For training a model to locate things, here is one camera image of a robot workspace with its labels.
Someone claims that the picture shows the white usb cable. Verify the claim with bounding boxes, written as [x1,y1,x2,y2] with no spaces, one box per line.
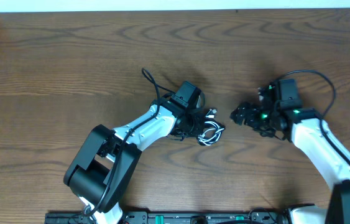
[196,108,225,146]

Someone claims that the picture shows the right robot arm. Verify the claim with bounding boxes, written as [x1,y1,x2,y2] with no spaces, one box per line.
[230,79,350,223]

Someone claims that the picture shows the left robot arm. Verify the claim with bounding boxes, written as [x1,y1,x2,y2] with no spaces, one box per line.
[63,82,205,223]

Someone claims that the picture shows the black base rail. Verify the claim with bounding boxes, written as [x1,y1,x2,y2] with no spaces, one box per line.
[44,209,290,224]

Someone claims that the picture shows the black usb cable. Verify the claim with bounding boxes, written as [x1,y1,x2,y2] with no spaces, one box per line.
[198,108,226,146]

